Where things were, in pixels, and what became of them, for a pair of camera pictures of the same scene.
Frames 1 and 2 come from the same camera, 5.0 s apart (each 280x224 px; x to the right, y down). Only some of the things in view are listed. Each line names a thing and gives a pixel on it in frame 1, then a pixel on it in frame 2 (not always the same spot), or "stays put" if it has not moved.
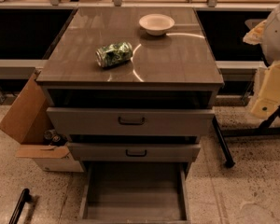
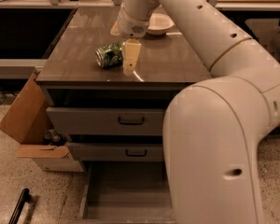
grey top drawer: (130, 121) stays put
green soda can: (113, 54) stays put
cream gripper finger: (256, 35) → (115, 30)
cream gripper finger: (273, 91) → (131, 49)
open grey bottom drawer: (135, 192) stays put
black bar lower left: (17, 212) stays put
